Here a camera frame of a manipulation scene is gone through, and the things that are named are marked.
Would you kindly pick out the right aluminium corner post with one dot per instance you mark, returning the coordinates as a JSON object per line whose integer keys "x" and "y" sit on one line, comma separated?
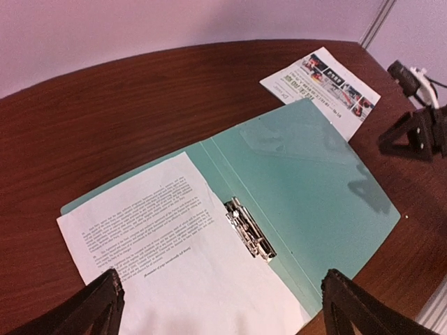
{"x": 377, "y": 22}

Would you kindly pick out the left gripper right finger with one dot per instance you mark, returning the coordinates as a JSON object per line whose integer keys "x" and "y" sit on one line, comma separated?
{"x": 348, "y": 307}

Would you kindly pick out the teal plastic folder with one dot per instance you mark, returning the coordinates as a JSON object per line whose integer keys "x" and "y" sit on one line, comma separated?
{"x": 311, "y": 195}

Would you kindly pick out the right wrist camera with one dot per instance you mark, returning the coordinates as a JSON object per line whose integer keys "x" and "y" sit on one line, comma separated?
{"x": 404, "y": 77}

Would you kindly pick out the colour printed brochure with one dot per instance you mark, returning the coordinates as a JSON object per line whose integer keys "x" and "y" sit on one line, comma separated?
{"x": 343, "y": 98}

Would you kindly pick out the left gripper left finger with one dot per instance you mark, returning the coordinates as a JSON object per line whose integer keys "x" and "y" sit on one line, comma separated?
{"x": 95, "y": 309}

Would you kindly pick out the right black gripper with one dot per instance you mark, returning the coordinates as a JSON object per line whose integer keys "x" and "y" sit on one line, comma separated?
{"x": 412, "y": 135}

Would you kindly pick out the white text paper sheet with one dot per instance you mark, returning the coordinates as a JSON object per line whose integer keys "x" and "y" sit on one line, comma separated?
{"x": 183, "y": 268}

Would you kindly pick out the metal folder clip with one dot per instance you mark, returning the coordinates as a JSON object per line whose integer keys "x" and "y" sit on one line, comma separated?
{"x": 248, "y": 230}

